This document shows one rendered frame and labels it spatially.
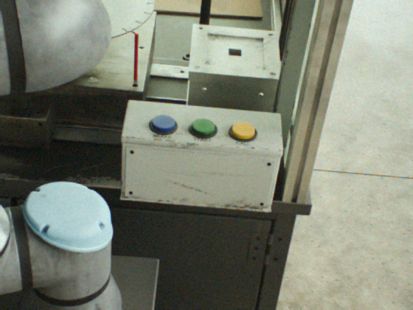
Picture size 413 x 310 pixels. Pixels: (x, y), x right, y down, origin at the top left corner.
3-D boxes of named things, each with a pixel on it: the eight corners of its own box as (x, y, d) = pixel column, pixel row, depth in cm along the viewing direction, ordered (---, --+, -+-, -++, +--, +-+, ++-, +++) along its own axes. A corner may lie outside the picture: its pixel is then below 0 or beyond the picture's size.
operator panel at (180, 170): (269, 174, 146) (280, 113, 137) (271, 213, 138) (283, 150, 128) (126, 162, 146) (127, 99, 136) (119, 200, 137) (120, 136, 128)
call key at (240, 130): (253, 131, 133) (254, 122, 132) (253, 145, 130) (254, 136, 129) (231, 129, 133) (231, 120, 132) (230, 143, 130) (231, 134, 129)
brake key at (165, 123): (175, 124, 133) (175, 115, 132) (173, 138, 130) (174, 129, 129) (153, 122, 133) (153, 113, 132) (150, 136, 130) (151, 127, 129)
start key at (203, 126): (214, 128, 133) (215, 119, 132) (213, 142, 130) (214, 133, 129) (192, 125, 133) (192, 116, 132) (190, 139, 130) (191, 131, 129)
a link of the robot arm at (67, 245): (120, 291, 109) (122, 224, 100) (24, 311, 105) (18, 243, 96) (102, 232, 117) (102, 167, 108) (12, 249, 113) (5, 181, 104)
